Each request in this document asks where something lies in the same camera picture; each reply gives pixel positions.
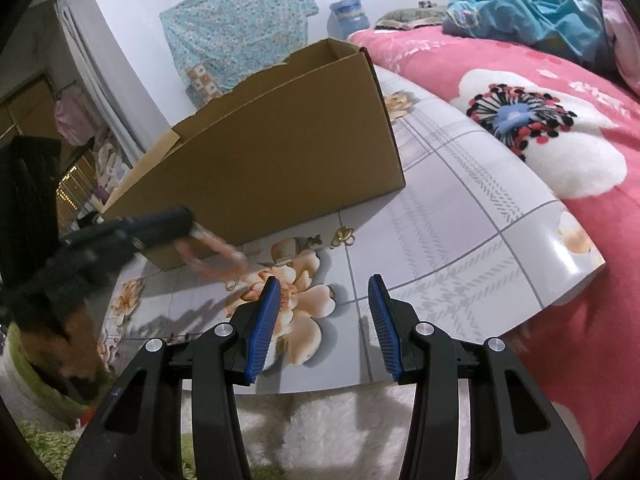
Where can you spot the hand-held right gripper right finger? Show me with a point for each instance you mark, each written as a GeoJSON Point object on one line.
{"type": "Point", "coordinates": [382, 330]}

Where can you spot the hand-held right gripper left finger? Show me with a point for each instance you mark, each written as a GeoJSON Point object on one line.
{"type": "Point", "coordinates": [262, 330]}

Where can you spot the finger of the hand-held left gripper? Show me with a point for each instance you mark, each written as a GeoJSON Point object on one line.
{"type": "Point", "coordinates": [165, 220]}
{"type": "Point", "coordinates": [162, 242]}

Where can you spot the gold butterfly ornament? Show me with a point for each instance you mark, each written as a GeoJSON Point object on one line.
{"type": "Point", "coordinates": [343, 237]}

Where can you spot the brown cardboard box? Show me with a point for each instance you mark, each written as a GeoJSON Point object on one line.
{"type": "Point", "coordinates": [280, 160]}

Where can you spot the pink hanging garment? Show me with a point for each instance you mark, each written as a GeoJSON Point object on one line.
{"type": "Point", "coordinates": [72, 115]}

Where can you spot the white curtain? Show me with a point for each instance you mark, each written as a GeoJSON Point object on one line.
{"type": "Point", "coordinates": [110, 85]}

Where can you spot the teal floral hanging cloth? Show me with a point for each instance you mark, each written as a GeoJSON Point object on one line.
{"type": "Point", "coordinates": [235, 25]}

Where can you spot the pink floral fleece blanket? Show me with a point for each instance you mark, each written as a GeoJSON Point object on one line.
{"type": "Point", "coordinates": [590, 235]}

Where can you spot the green shaggy rug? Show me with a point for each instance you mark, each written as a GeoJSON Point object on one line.
{"type": "Point", "coordinates": [35, 440]}

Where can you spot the blue water bottle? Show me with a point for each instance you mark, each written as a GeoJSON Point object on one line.
{"type": "Point", "coordinates": [348, 20]}

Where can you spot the green patterned pillow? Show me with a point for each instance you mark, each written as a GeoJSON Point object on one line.
{"type": "Point", "coordinates": [407, 17]}

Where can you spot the teal patterned blanket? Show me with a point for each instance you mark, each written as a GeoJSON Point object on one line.
{"type": "Point", "coordinates": [535, 15]}

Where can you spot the lilac pink quilt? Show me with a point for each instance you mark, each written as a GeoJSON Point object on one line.
{"type": "Point", "coordinates": [622, 35]}

